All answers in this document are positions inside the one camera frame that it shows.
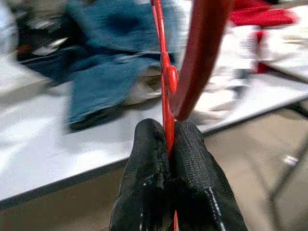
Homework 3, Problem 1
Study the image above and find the blue denim garment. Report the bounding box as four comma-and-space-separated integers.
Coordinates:
17, 0, 189, 132

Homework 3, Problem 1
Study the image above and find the white garment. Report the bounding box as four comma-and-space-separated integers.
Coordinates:
199, 24, 308, 115

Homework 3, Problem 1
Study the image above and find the red garment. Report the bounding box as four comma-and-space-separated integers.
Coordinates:
228, 0, 302, 27

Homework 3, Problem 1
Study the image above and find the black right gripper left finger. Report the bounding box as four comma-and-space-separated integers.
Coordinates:
109, 118, 173, 231

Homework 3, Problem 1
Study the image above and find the red plastic hanger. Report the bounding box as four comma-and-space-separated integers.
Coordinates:
150, 0, 233, 231

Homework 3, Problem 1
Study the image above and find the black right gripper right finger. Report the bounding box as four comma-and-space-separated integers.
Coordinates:
171, 120, 249, 231

